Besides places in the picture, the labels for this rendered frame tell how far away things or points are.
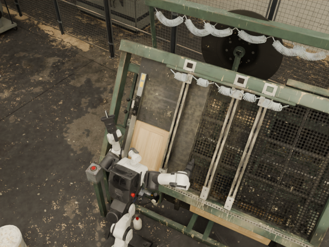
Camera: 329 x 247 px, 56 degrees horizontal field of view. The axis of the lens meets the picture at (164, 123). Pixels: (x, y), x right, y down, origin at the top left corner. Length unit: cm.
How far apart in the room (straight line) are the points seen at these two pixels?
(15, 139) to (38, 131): 34
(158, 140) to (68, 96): 280
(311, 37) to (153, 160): 177
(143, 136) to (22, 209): 191
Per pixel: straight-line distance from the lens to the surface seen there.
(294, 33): 289
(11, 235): 371
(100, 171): 320
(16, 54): 688
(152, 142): 303
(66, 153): 462
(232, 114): 269
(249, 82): 261
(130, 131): 308
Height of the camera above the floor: 346
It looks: 45 degrees down
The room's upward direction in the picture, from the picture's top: 2 degrees clockwise
